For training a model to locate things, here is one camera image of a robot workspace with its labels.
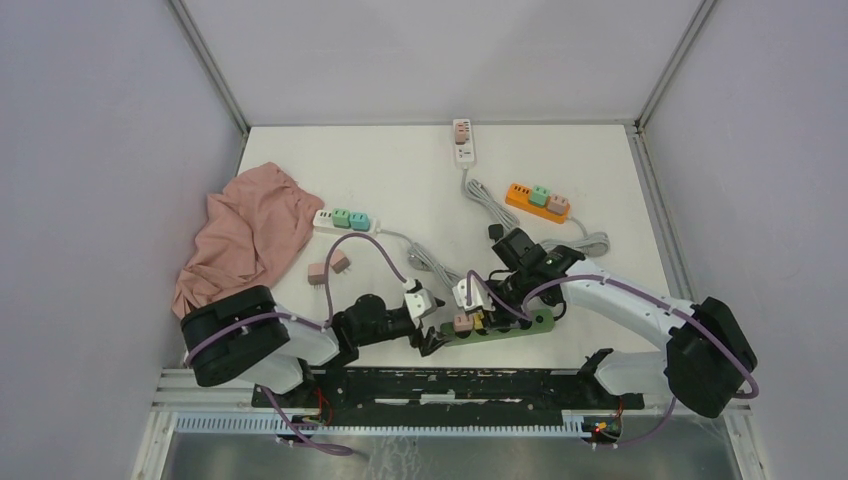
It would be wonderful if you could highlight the pink adapter plug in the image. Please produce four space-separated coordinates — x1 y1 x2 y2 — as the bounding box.
452 314 474 334
329 249 352 274
307 263 329 287

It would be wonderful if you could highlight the green power strip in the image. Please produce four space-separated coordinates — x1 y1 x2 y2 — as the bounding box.
439 309 557 347

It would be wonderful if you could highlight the yellow adapter plug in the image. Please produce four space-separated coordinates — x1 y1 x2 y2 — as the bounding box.
469 312 485 331

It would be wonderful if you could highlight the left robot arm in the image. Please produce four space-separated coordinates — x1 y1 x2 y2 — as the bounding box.
180 285 445 407

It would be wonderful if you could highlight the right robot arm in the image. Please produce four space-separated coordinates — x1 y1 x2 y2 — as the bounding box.
454 228 760 418

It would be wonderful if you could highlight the teal USB adapter plug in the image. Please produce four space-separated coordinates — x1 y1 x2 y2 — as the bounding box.
348 212 372 232

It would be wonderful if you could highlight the green USB adapter plug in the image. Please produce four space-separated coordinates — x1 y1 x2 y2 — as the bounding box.
331 208 351 229

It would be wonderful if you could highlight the orange power strip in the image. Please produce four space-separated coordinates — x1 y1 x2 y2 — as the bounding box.
505 183 571 224

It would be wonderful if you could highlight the pink adapter on orange strip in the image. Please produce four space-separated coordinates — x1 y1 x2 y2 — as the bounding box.
546 194 570 216

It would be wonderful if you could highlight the green adapter on orange strip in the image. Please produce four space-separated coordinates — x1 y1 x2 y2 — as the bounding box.
528 185 551 208

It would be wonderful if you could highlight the white USB power strip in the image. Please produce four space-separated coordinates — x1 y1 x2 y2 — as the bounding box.
312 210 380 237

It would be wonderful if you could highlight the pink cloth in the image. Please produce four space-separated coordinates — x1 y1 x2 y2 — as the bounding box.
171 163 325 319

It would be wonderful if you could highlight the white slim power strip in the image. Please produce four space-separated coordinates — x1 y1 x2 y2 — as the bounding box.
451 119 476 169

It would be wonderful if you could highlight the pink adapter on white strip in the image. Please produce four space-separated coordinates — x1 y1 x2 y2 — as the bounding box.
453 122 469 145

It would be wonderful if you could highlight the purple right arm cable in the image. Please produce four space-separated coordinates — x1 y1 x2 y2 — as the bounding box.
463 269 761 450

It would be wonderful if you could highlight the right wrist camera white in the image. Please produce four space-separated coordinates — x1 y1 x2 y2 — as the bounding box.
452 277 495 312

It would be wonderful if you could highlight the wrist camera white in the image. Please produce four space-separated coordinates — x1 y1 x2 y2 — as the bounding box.
400 278 445 327
452 277 495 312

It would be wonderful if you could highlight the black coiled cable with plug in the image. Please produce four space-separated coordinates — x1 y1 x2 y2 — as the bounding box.
486 223 568 323

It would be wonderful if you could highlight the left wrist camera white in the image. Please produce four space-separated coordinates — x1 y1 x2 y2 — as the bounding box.
400 278 445 327

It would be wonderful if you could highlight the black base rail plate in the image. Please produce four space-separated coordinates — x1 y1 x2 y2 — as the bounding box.
276 367 645 427

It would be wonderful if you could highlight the grey coiled strip cable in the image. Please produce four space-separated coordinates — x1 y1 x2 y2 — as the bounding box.
377 229 465 285

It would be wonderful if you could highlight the grey coiled cable right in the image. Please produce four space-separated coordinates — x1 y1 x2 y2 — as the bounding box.
543 215 611 260

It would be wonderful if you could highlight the grey coiled cable centre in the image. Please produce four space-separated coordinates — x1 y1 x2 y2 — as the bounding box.
461 165 522 233

